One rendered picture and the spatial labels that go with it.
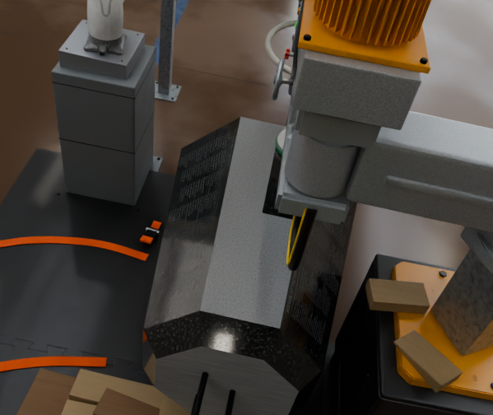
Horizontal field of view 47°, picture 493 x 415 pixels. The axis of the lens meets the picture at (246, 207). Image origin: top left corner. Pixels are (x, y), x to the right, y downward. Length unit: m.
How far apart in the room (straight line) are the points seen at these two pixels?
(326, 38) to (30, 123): 2.83
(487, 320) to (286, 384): 0.65
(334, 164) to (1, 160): 2.49
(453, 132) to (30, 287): 2.09
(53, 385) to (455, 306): 1.57
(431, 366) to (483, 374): 0.19
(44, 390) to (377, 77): 1.82
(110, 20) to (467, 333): 1.96
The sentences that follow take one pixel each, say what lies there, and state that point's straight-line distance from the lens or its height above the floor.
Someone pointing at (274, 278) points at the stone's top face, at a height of 0.87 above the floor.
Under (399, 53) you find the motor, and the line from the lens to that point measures 1.27.
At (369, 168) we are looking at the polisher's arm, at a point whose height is 1.43.
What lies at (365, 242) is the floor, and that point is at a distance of 3.32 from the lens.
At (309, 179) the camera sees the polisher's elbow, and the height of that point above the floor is 1.36.
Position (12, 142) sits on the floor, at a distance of 3.71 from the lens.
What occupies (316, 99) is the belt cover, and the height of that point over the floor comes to 1.65.
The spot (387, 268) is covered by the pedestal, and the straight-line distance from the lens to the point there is 2.21.
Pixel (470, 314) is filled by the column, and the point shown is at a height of 0.94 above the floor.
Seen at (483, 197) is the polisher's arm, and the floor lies 1.43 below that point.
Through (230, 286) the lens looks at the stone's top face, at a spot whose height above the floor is 0.87.
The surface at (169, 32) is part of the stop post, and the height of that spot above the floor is 0.49.
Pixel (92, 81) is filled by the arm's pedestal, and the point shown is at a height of 0.79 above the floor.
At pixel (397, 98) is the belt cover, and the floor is 1.70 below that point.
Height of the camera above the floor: 2.33
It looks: 45 degrees down
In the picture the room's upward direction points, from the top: 11 degrees clockwise
